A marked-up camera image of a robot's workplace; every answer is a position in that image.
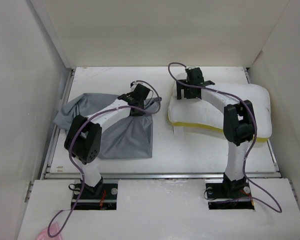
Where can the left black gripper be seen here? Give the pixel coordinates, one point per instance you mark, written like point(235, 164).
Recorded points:
point(141, 112)

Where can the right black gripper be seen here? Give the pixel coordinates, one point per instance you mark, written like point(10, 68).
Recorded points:
point(180, 85)

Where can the white pillow yellow edge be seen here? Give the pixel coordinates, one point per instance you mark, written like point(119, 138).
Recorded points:
point(197, 113)

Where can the grey pillowcase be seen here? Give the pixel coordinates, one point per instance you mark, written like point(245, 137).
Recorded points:
point(129, 138)

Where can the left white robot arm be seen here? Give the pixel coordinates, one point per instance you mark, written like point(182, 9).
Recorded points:
point(108, 127)

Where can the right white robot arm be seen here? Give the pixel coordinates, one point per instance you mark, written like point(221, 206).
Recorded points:
point(239, 127)

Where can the white foam front board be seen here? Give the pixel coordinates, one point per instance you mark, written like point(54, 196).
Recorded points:
point(161, 210)

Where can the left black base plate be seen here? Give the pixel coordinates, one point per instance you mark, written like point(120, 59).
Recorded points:
point(106, 198)

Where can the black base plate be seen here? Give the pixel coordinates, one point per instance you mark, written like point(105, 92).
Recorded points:
point(222, 197)
point(106, 198)

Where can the aluminium front rail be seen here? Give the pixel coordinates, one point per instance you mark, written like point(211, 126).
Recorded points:
point(142, 176)

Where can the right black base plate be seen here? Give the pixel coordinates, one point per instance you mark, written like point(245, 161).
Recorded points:
point(222, 197)

